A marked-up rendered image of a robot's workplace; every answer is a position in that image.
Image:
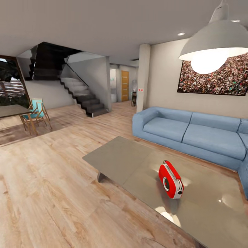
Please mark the radio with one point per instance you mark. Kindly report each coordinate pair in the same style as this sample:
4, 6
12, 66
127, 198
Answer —
171, 180

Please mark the standing mirror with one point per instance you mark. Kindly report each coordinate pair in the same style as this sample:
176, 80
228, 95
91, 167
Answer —
134, 92

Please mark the door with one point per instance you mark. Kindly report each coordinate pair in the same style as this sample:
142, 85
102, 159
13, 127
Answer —
125, 85

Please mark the sofa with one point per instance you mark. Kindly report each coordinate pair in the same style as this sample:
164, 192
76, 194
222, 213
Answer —
216, 139

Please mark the breakfast table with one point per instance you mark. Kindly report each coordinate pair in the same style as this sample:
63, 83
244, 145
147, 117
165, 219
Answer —
13, 110

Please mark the straight chair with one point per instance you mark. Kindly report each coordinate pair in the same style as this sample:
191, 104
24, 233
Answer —
39, 116
33, 104

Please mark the picture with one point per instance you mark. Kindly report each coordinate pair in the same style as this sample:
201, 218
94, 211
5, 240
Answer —
230, 79

